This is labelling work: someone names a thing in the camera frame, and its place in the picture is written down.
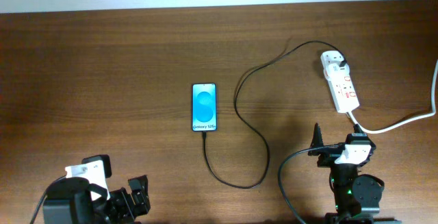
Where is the white power strip cord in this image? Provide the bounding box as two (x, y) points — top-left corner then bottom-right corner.
(346, 59), (438, 135)

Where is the black USB charging cable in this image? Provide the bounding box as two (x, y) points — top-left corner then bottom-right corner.
(201, 40), (348, 190)

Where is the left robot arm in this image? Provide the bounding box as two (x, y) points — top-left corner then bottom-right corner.
(30, 175), (151, 224)

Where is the white power strip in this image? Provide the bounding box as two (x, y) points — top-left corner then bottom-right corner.
(321, 51), (359, 114)

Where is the white USB charger adapter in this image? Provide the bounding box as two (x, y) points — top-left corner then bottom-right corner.
(324, 62), (350, 82)

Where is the blue Samsung Galaxy phone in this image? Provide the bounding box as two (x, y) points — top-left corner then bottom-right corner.
(192, 83), (218, 132)

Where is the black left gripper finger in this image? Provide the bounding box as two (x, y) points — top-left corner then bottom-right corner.
(128, 175), (149, 200)
(131, 190), (151, 216)

